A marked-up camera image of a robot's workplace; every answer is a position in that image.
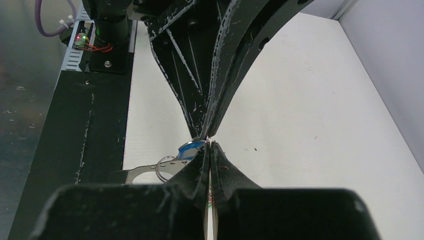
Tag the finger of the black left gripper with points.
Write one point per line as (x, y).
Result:
(182, 36)
(247, 26)

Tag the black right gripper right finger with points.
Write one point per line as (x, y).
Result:
(242, 210)

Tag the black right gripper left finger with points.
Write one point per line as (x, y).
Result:
(174, 210)

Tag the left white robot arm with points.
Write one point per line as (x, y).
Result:
(111, 19)

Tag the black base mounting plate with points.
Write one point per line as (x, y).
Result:
(82, 139)

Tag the blue tagged key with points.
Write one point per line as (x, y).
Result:
(189, 150)

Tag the grey perforated key organizer plate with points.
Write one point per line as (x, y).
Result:
(168, 164)

